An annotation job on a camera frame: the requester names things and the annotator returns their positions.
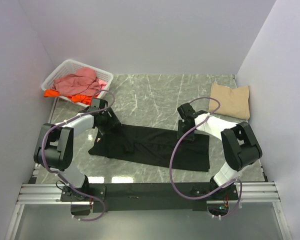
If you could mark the orange t-shirt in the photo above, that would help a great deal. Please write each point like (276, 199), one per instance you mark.
(76, 95)

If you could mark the pink t-shirt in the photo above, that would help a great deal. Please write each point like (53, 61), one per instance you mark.
(84, 77)

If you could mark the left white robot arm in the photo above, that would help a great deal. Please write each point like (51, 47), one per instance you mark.
(55, 144)

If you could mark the white plastic basket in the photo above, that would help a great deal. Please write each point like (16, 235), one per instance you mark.
(71, 66)

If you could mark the folded tan t-shirt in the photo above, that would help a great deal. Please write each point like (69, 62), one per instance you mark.
(233, 102)

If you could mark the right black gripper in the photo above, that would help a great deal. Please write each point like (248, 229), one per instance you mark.
(185, 129)

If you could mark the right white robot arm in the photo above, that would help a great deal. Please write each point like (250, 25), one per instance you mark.
(240, 146)

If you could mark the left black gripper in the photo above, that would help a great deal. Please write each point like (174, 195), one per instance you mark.
(112, 125)

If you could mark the black t-shirt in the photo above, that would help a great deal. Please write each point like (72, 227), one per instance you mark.
(153, 146)

